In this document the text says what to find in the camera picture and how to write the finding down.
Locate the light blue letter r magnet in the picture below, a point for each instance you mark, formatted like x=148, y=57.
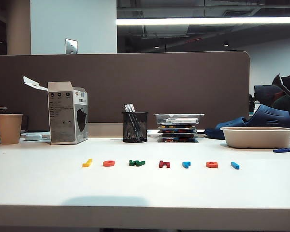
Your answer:
x=186, y=164

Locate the long ceiling light strip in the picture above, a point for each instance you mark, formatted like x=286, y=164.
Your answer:
x=207, y=21

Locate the green letter w magnet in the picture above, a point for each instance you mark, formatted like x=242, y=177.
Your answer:
x=135, y=163

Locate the orange letter a magnet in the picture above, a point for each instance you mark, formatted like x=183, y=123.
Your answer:
x=212, y=164

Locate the dark blue letter magnet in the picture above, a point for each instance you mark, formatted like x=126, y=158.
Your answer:
x=280, y=150

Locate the small white earbuds case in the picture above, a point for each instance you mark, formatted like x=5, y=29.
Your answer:
x=33, y=137

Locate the dark office monitor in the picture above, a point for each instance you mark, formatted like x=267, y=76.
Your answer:
x=265, y=94

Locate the brown desk partition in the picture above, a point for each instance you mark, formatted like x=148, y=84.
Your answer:
x=159, y=84

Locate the metal wall switch plate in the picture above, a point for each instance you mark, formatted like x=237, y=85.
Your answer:
x=71, y=46

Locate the letter magnet tray case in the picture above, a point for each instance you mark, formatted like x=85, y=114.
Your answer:
x=178, y=140
x=178, y=131
x=178, y=126
x=178, y=135

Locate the black white marker pen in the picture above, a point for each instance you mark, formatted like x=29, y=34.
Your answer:
x=126, y=108
x=132, y=108

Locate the brown paper cup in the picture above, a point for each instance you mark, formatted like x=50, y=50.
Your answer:
x=9, y=129

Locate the yellow letter j magnet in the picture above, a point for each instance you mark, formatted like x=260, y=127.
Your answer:
x=87, y=164

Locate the blue letter l magnet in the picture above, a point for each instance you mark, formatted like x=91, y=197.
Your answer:
x=235, y=165

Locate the clear plastic case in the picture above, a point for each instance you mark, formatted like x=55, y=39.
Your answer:
x=179, y=119

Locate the red letter h magnet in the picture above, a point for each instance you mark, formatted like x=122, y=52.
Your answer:
x=163, y=164

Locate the beige pulp bowl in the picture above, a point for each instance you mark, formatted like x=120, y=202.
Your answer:
x=257, y=137

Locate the white grey mask box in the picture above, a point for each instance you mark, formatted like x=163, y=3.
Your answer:
x=63, y=116

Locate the black mesh pen holder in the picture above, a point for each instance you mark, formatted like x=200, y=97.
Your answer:
x=135, y=131

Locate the orange letter c magnet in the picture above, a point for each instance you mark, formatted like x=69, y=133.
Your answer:
x=108, y=163

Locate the seated person dark clothes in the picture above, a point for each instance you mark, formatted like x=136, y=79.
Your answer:
x=284, y=102

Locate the dark blue foam slipper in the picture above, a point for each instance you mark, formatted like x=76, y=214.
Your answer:
x=222, y=130
x=270, y=117

